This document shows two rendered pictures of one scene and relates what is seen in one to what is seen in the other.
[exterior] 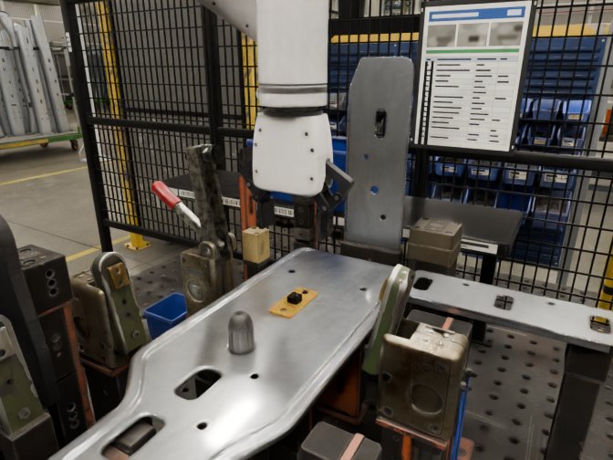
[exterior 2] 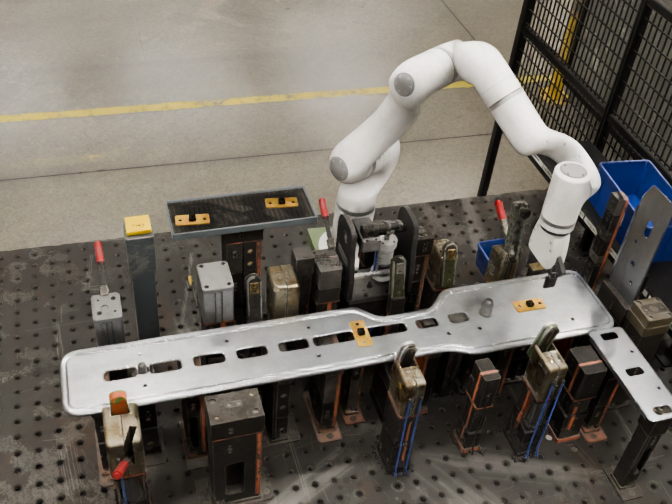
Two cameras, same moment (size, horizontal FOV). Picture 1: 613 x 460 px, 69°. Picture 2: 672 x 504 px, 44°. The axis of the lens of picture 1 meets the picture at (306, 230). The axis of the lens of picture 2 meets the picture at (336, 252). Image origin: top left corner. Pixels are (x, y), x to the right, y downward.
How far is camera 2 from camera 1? 1.62 m
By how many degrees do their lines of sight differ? 40
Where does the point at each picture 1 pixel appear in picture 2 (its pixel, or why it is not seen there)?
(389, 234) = (629, 294)
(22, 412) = (398, 292)
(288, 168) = (540, 250)
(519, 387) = not seen: outside the picture
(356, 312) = not seen: hidden behind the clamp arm
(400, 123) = (657, 237)
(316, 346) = (515, 332)
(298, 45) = (557, 209)
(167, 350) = (456, 296)
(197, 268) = (496, 258)
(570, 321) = (649, 399)
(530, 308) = (642, 382)
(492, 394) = not seen: hidden behind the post
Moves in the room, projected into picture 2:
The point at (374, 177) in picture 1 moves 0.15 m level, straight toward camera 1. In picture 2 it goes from (635, 256) to (598, 278)
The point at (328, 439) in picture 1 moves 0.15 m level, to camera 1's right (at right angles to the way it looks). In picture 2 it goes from (486, 364) to (538, 400)
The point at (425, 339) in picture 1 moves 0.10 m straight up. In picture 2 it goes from (547, 356) to (558, 327)
